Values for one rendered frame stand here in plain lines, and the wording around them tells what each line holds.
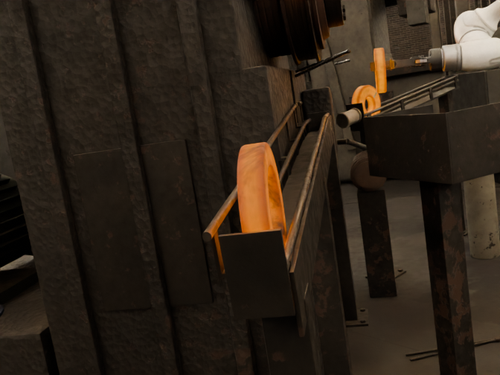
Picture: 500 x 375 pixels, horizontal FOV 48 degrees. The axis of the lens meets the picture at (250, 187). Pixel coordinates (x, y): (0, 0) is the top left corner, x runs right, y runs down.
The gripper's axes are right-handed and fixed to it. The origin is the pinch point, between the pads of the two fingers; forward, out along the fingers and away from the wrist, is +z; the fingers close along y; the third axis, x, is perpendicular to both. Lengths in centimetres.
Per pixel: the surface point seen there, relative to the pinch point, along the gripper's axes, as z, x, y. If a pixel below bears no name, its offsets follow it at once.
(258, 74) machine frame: 30, -1, -74
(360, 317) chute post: 13, -84, -19
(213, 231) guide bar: 25, -21, -142
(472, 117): -13, -14, -90
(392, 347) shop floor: 3, -85, -41
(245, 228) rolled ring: 21, -20, -143
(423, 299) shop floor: -10, -84, -5
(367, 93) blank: 4.8, -9.4, 22.5
